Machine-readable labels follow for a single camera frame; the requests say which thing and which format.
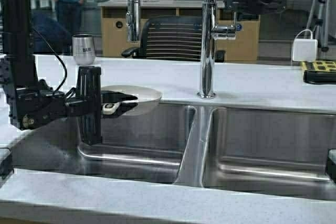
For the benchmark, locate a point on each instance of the white power adapter box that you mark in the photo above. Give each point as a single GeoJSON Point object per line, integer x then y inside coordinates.
{"type": "Point", "coordinates": [304, 47]}

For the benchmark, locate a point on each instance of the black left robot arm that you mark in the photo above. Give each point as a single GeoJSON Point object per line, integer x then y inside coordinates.
{"type": "Point", "coordinates": [32, 102]}

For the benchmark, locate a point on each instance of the double stainless steel sink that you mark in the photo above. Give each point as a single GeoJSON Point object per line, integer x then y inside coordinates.
{"type": "Point", "coordinates": [272, 152]}

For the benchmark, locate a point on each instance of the black mesh office chair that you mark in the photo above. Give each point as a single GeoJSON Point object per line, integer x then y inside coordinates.
{"type": "Point", "coordinates": [177, 38]}

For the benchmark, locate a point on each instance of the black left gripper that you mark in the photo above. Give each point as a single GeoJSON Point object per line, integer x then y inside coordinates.
{"type": "Point", "coordinates": [86, 105]}

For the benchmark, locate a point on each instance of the yellow black power strip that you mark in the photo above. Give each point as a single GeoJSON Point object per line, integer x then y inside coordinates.
{"type": "Point", "coordinates": [319, 72]}

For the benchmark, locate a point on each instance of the white frying pan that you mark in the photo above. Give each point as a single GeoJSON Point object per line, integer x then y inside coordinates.
{"type": "Point", "coordinates": [147, 100]}

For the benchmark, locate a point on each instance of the stainless steel tumbler cup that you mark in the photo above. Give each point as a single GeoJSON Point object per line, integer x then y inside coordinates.
{"type": "Point", "coordinates": [83, 49]}

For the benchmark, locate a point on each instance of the silver camera tripod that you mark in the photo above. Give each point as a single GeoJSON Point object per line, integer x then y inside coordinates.
{"type": "Point", "coordinates": [318, 23]}

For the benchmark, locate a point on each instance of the wooden cabinet with white top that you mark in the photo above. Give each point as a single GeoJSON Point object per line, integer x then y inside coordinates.
{"type": "Point", "coordinates": [244, 48]}

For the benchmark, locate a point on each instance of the chrome pull-down kitchen faucet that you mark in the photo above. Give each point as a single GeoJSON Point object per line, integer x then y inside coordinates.
{"type": "Point", "coordinates": [211, 31]}

